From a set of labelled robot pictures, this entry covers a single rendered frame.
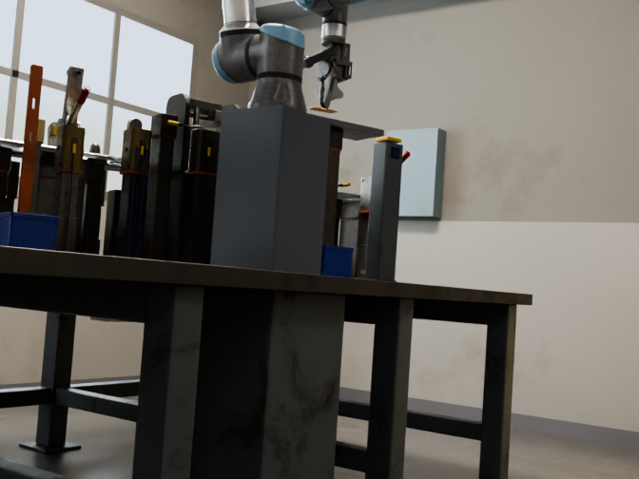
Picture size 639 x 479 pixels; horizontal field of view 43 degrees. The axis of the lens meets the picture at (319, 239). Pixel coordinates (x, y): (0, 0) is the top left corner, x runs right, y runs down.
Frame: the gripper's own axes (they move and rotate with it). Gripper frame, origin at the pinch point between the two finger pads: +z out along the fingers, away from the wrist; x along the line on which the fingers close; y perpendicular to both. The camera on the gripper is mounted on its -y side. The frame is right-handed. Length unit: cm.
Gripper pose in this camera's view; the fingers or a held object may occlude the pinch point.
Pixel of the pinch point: (322, 105)
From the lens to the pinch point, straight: 245.6
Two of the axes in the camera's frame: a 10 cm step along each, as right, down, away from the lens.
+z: -0.7, 10.0, -0.6
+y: 8.6, 0.9, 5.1
